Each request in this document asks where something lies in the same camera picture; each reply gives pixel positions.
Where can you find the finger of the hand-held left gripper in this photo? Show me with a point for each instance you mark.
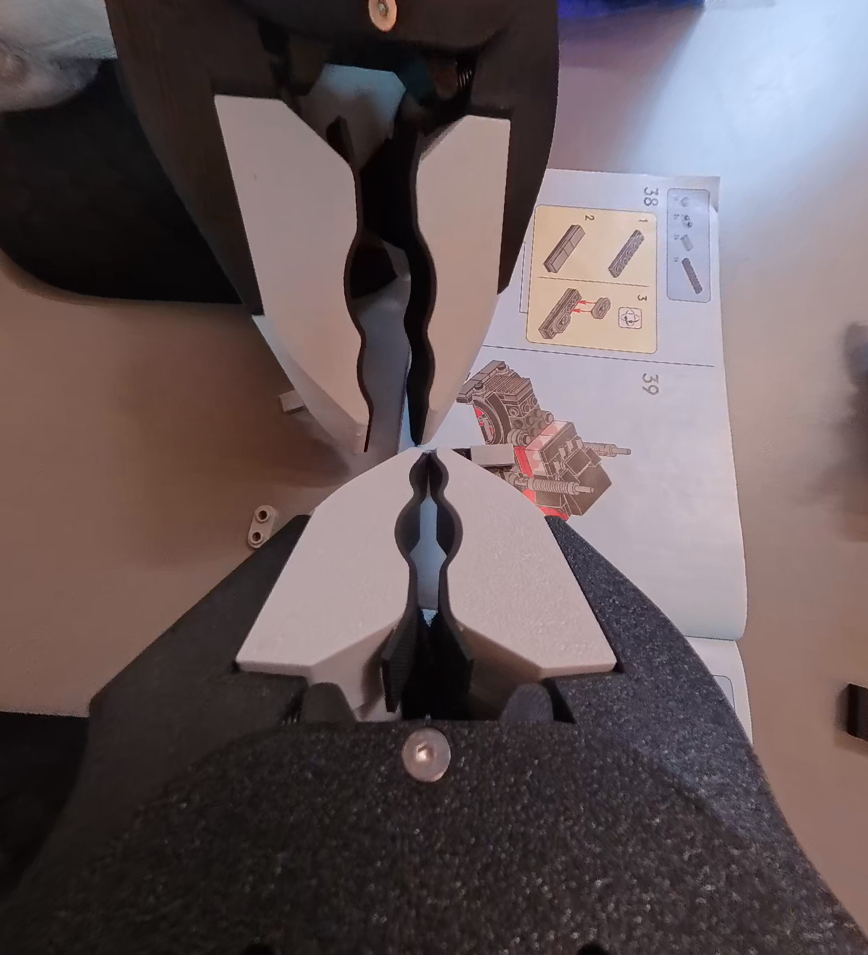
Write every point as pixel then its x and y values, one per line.
pixel 464 261
pixel 292 261

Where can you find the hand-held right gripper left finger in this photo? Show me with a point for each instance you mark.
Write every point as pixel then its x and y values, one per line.
pixel 329 589

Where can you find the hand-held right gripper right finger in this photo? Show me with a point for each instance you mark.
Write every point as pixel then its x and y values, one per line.
pixel 523 589

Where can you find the lego instruction booklet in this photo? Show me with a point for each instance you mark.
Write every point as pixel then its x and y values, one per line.
pixel 665 485

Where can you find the grey rounded lego plate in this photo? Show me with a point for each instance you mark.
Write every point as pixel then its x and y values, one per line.
pixel 261 526

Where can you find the tiny grey lego tile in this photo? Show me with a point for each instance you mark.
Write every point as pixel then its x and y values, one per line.
pixel 290 403

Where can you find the black quilted pad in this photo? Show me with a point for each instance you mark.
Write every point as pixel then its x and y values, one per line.
pixel 106 209

